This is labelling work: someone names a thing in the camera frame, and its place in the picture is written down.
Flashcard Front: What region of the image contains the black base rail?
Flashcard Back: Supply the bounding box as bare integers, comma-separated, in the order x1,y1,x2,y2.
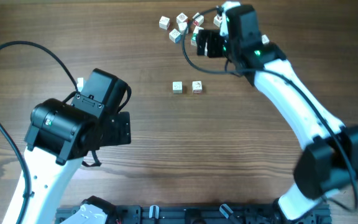
55,204,332,224

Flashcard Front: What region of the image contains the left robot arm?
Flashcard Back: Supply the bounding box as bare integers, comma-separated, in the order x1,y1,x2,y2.
3,68,132,223

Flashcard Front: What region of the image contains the white block green J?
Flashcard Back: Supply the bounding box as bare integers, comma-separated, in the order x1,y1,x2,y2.
214,14,223,27

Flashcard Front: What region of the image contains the white block animal picture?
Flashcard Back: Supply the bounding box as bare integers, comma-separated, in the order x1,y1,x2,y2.
178,22,188,34

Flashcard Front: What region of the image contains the white block plain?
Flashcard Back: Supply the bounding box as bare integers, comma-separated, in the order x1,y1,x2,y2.
172,82,183,94
159,16,170,30

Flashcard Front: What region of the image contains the white block red A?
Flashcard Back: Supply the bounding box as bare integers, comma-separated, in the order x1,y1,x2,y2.
193,26,203,34

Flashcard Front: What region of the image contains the white block red 6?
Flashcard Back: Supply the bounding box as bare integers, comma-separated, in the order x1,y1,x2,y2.
192,81,203,94

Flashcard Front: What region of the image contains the white block red frame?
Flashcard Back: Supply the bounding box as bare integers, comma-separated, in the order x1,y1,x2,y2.
192,12,204,26

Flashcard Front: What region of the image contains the white block green top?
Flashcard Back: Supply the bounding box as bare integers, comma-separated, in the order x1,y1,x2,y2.
191,33,197,47

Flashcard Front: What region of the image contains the white block yellow turtle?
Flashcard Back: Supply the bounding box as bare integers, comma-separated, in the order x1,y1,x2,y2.
261,35,270,45

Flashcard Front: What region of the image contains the white block left edge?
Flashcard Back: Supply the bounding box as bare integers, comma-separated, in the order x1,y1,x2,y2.
168,29,181,44

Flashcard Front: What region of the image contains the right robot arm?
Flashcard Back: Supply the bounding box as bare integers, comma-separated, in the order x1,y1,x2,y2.
196,1,358,223

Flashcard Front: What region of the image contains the white block red side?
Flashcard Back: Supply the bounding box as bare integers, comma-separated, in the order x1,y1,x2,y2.
176,12,188,24

